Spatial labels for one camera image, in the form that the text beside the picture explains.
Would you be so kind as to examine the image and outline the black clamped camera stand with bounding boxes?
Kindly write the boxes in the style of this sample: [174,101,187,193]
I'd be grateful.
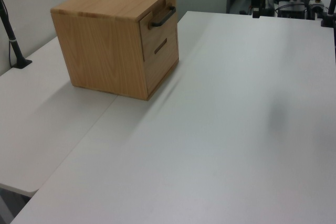
[320,0,336,28]

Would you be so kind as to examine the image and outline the black equipment box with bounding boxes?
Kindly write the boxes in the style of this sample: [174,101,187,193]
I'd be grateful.
[278,3,316,20]

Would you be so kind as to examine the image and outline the wooden drawer with slot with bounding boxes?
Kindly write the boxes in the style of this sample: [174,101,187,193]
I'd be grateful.
[143,27,180,98]

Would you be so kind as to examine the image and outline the black metal drawer handle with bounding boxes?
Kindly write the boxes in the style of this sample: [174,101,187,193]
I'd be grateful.
[148,5,176,28]

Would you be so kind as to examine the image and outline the wooden drawer cabinet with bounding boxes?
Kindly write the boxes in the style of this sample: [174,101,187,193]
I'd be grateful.
[50,0,180,101]

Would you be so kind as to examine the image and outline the thin cable beside pole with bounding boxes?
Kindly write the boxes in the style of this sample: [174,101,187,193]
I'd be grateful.
[7,40,13,67]

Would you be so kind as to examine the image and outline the silver bracket with black knob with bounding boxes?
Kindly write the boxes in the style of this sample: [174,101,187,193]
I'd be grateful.
[308,0,326,12]

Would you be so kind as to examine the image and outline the black camera stand pole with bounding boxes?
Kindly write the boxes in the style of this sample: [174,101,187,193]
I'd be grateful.
[0,0,33,69]

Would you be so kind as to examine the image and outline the wooden drawer with handle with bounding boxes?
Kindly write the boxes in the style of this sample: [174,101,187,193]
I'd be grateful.
[139,0,179,62]

